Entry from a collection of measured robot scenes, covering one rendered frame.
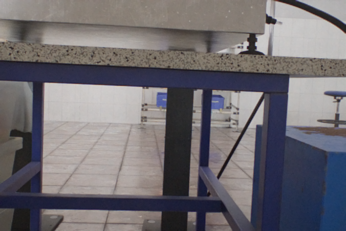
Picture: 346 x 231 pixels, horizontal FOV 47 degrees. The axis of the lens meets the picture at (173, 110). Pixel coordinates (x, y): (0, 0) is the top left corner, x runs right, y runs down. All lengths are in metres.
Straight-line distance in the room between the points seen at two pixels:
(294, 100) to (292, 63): 6.26
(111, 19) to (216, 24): 0.18
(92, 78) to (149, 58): 0.09
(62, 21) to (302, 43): 6.37
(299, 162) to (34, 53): 0.52
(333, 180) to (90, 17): 0.49
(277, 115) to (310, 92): 6.35
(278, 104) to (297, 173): 0.22
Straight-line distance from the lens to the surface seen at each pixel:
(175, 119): 1.76
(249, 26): 0.73
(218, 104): 5.96
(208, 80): 0.62
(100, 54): 0.60
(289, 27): 6.91
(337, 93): 5.07
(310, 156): 0.77
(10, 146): 1.59
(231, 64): 0.61
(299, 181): 0.82
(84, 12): 0.71
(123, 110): 6.46
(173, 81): 0.61
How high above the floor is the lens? 0.70
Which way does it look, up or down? 4 degrees down
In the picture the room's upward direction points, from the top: 3 degrees clockwise
